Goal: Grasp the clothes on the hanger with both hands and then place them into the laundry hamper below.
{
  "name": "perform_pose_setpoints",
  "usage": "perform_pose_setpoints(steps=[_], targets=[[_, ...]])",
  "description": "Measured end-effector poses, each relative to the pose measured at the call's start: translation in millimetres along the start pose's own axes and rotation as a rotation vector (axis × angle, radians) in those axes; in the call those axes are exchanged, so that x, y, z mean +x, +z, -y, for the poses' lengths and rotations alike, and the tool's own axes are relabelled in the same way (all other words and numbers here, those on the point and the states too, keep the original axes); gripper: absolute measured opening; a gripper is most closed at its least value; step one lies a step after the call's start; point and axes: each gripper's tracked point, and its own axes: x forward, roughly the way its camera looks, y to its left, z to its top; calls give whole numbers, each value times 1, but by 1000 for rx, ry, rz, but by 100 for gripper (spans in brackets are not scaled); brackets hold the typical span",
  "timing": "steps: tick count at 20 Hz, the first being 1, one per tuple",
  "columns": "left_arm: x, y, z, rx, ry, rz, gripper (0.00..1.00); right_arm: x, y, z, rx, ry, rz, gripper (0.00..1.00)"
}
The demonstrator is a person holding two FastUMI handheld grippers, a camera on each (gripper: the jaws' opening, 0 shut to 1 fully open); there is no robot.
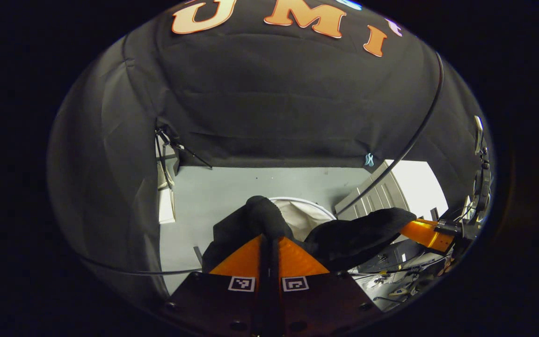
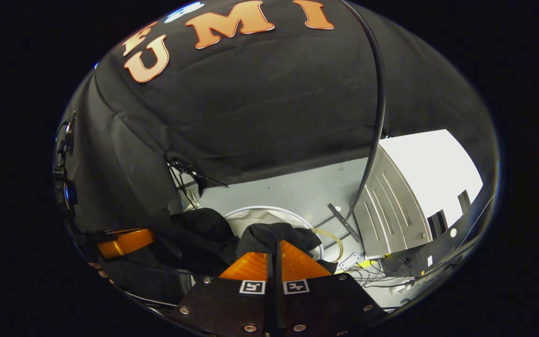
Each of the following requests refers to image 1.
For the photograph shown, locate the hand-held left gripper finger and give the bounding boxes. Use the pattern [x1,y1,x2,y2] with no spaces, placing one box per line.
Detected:
[164,233,271,337]
[270,235,383,337]

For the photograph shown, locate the black fleece jacket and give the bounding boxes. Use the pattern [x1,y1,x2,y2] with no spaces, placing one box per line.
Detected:
[202,196,417,274]

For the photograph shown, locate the white laundry hamper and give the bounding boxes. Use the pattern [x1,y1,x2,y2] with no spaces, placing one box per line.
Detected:
[269,197,338,242]

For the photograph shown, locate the white flat board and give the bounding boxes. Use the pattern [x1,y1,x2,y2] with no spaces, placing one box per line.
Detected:
[386,159,449,220]

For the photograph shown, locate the black backdrop cloth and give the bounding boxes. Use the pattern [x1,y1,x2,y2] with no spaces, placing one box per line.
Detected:
[47,0,495,300]

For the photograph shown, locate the grey equipment with cables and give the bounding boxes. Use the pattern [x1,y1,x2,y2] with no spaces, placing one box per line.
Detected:
[351,239,452,312]

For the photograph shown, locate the dark cable bundle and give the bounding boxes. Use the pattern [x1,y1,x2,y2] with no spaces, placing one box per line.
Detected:
[154,126,214,190]

